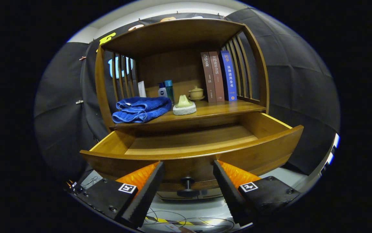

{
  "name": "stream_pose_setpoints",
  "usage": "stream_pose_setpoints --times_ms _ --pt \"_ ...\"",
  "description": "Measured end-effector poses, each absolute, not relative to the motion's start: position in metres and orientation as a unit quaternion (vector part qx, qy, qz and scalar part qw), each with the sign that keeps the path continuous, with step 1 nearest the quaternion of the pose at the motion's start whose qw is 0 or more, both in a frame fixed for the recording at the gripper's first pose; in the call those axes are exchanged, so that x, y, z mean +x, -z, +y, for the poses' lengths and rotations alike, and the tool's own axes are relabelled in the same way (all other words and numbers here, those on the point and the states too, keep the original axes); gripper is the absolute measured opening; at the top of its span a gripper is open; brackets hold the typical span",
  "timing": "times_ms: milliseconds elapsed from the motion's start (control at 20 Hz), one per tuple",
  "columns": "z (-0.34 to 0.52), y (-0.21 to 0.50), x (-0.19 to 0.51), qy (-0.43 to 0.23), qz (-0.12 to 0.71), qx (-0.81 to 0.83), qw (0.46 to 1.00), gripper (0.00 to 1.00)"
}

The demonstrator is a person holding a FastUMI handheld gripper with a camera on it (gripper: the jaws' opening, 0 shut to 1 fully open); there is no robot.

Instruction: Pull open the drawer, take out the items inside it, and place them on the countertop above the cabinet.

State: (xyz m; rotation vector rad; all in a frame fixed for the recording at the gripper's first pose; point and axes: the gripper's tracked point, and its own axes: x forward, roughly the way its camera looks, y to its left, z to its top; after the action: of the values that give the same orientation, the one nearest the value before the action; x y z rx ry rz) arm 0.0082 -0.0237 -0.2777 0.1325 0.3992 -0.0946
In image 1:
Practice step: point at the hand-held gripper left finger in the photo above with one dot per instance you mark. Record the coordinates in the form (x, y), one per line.
(147, 197)

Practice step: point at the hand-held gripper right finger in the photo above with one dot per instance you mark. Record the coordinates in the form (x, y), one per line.
(229, 197)

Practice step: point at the black drawer knob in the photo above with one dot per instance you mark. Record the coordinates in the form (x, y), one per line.
(188, 192)

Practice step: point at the wooden drawer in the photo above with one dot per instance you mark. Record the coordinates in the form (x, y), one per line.
(270, 152)

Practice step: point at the wooden countertop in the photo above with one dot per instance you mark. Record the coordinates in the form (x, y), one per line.
(218, 108)

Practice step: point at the wooden cabinet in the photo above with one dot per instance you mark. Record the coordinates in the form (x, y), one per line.
(173, 35)

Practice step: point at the blue folded towel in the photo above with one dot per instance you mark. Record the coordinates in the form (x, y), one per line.
(140, 108)

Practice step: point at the beige saucer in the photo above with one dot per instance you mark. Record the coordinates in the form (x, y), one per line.
(197, 99)

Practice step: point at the white bottle with blue cap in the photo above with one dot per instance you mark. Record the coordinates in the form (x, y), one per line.
(162, 92)

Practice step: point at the white tube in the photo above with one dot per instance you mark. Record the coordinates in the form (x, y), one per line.
(141, 90)

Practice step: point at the clear teal bottle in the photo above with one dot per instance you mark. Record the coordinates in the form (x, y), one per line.
(169, 90)

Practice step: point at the beige lidded tea cup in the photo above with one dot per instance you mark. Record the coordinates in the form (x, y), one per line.
(196, 93)

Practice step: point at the reddish brown book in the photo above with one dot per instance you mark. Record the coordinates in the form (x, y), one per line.
(217, 77)

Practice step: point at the blue book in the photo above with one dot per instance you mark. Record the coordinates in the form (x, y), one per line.
(229, 76)

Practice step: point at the dark brown book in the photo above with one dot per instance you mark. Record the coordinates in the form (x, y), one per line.
(208, 77)

